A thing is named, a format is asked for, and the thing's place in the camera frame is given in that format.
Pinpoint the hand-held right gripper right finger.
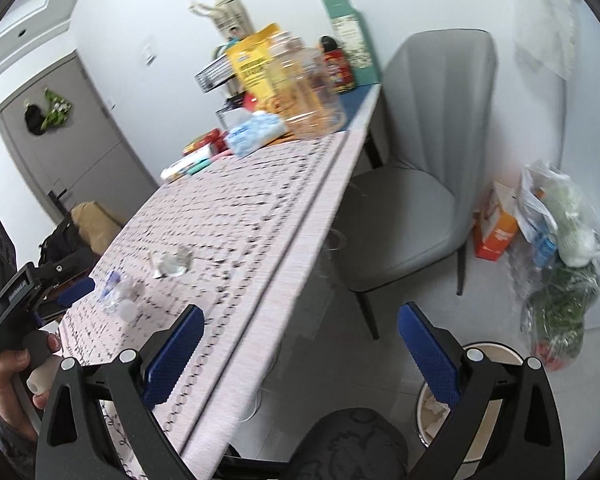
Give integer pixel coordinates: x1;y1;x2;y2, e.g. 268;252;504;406
397;301;566;480

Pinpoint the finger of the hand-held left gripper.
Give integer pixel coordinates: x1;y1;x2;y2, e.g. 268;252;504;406
41;278;97;322
29;249;97;287

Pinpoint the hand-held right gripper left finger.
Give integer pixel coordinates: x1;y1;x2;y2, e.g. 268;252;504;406
35;304;206;480

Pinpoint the white trash bin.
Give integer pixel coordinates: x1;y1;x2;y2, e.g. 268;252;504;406
415;341;526;464

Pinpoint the small clear plastic packaging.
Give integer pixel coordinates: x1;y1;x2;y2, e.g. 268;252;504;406
147;245;194;280

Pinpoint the person's left forearm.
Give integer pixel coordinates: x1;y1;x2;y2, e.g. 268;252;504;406
0;412;43;480

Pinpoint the person's left hand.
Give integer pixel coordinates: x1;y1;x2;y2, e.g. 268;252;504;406
0;336;63;442

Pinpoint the black cloth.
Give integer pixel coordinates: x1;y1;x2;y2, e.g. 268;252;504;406
37;220;99;272

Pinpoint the grey door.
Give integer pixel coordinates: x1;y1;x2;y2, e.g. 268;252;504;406
0;50;159;233

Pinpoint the person's dark trouser leg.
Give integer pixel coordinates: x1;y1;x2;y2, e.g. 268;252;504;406
284;407;411;480

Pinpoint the clear bag of green vegetables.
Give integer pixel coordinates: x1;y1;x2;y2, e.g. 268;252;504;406
512;255;600;374

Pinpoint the orange cardboard box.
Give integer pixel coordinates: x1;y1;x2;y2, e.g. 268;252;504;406
472;180;522;261

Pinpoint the black hanging hat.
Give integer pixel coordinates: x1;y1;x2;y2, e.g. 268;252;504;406
24;104;49;136

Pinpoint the patterned white tablecloth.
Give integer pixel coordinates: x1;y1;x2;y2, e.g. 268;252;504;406
57;129;351;480

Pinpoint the grey upholstered chair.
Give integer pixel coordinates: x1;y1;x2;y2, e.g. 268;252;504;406
332;29;499;342

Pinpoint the green hanging cloth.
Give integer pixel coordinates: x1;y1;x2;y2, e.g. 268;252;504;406
40;88;75;131

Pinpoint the white printed roll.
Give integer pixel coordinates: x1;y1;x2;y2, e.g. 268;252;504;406
160;142;216;184

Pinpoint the flat red box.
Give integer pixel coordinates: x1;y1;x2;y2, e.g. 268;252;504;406
182;128;227;157

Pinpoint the blue tissue pack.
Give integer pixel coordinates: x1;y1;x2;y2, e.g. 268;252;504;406
224;111;289;157

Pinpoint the white refrigerator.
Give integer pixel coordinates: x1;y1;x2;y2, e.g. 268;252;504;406
500;0;600;332

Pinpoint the blue table mat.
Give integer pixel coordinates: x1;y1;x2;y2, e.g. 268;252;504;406
337;82;383;132

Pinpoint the yellow snack bag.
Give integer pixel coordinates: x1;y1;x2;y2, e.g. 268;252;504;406
223;22;292;114

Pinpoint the clear plastic water jug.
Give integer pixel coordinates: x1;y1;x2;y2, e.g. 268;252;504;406
267;30;349;141

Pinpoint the red tin with black lid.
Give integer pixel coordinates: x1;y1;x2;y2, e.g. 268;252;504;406
318;35;356;95

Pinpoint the white tote bag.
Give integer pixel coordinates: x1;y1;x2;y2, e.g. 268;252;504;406
189;0;256;45

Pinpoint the tall green box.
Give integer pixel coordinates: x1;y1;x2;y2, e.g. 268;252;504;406
318;0;383;86

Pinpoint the white mesh bag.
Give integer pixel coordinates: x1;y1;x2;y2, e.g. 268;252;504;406
512;0;579;81

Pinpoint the black wire rack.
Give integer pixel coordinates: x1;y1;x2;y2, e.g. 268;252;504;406
195;52;242;94

